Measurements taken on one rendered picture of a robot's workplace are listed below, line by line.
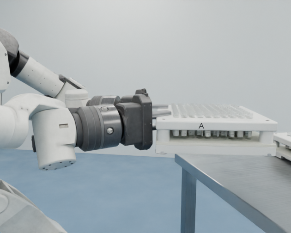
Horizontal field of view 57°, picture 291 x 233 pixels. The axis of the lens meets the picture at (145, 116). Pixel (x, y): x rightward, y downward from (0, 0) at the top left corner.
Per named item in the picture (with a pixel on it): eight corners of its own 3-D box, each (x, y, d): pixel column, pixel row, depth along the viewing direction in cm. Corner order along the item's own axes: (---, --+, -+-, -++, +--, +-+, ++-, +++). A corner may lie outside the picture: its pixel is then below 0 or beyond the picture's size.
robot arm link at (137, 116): (136, 91, 62) (85, 95, 57) (157, 94, 54) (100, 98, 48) (137, 144, 64) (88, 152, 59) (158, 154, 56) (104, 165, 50)
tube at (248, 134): (249, 146, 60) (252, 113, 58) (251, 148, 59) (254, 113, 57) (243, 146, 60) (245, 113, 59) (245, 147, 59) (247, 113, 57)
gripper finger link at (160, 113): (173, 115, 61) (149, 118, 58) (165, 113, 64) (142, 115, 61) (173, 107, 60) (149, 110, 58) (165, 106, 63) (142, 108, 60)
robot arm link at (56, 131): (95, 97, 51) (31, 102, 46) (107, 151, 48) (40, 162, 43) (82, 119, 61) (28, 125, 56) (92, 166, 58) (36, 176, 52)
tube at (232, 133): (233, 145, 60) (235, 113, 59) (234, 147, 59) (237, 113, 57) (227, 145, 60) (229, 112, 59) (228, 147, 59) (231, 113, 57)
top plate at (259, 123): (241, 112, 78) (242, 105, 78) (277, 131, 54) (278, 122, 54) (157, 111, 79) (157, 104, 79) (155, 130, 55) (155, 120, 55)
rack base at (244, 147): (240, 129, 79) (241, 121, 78) (275, 156, 55) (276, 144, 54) (156, 127, 80) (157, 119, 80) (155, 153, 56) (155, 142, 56)
